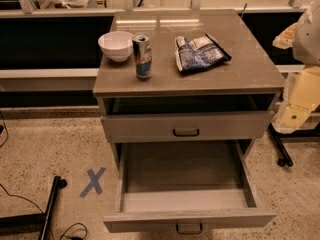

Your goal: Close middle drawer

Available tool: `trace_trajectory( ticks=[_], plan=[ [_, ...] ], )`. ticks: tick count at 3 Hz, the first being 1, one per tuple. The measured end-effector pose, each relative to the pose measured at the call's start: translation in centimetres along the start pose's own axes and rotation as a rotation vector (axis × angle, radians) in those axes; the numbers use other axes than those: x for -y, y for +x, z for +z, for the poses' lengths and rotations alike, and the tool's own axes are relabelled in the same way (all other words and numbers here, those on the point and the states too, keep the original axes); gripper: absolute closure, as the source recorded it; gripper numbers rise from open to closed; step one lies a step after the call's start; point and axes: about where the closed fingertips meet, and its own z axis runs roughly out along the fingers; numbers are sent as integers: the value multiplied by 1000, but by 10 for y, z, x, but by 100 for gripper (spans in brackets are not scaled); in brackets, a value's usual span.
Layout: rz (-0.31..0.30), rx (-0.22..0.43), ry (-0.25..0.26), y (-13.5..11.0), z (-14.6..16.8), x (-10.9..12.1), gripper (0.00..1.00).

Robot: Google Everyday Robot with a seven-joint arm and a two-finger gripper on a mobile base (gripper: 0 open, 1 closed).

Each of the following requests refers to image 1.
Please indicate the drawer with handle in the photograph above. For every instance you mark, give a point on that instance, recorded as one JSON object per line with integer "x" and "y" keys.
{"x": 185, "y": 126}
{"x": 185, "y": 187}

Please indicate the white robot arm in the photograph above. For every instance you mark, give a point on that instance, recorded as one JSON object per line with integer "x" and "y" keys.
{"x": 301, "y": 95}

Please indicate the grey drawer cabinet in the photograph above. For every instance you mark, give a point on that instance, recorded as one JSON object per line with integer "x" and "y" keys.
{"x": 248, "y": 82}

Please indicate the blue chip bag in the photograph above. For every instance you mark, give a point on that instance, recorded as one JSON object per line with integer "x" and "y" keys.
{"x": 199, "y": 53}

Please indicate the blue silver energy drink can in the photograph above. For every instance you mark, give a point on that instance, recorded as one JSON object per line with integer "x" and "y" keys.
{"x": 142, "y": 56}

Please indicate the white bowl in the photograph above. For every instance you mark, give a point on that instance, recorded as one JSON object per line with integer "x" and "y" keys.
{"x": 116, "y": 45}

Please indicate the blue tape X mark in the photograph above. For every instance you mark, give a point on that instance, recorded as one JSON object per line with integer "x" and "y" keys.
{"x": 94, "y": 182}

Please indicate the black stand leg right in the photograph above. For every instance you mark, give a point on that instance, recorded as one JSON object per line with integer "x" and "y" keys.
{"x": 284, "y": 158}

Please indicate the black stand leg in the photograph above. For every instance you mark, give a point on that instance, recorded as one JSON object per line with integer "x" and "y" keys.
{"x": 284, "y": 158}
{"x": 38, "y": 222}

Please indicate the black stand leg left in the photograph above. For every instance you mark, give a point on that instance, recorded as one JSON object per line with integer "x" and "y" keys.
{"x": 38, "y": 222}

